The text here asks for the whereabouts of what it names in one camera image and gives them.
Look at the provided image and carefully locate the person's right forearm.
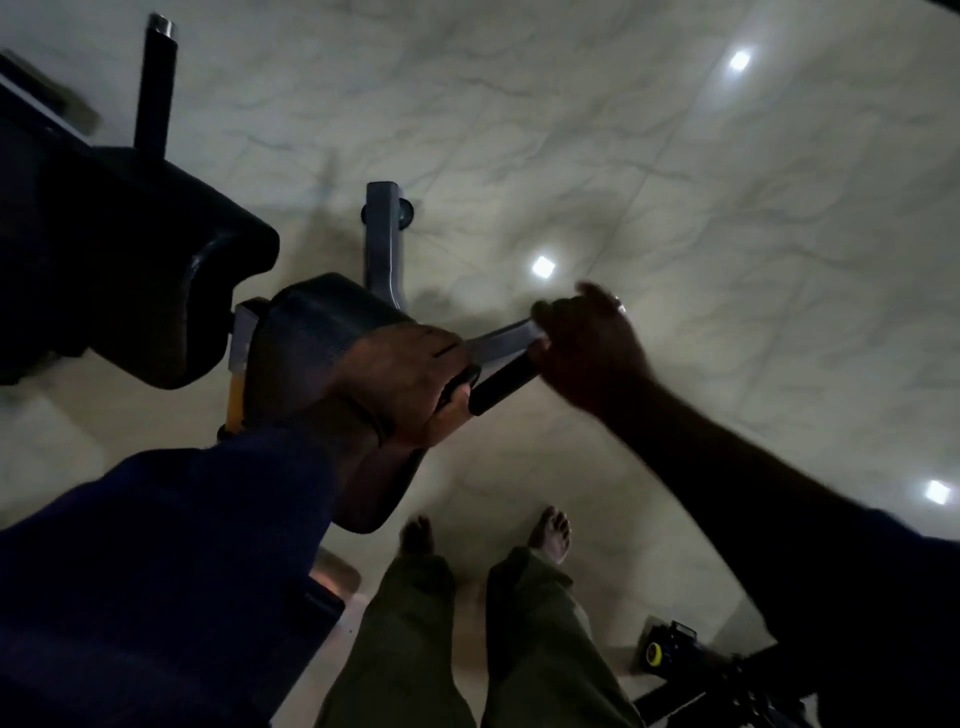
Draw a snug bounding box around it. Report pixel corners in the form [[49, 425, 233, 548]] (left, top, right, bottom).
[[599, 378, 886, 624]]

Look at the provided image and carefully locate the black handle grip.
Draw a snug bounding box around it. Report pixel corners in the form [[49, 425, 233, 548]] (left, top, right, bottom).
[[434, 352, 541, 418], [133, 12, 180, 163]]

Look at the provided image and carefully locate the person's blue shirt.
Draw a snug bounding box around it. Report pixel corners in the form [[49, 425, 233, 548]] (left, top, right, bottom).
[[0, 431, 960, 728]]

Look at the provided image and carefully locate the person's left forearm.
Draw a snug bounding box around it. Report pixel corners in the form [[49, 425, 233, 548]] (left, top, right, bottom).
[[292, 389, 391, 489]]

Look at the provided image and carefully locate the person's left hand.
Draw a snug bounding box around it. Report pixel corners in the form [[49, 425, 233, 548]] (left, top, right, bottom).
[[329, 323, 481, 451]]

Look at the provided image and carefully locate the black seated gym machine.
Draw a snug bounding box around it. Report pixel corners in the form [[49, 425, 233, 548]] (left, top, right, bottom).
[[633, 618, 823, 728]]

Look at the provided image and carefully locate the person's right hand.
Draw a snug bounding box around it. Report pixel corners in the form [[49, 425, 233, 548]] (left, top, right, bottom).
[[528, 281, 658, 421]]

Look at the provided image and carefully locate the black roman chair bench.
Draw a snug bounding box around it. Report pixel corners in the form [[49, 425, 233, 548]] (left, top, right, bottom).
[[44, 12, 541, 714]]

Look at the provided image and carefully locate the black hip pad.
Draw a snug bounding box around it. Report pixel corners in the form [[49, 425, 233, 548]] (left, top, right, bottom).
[[243, 273, 481, 535], [44, 146, 280, 390]]

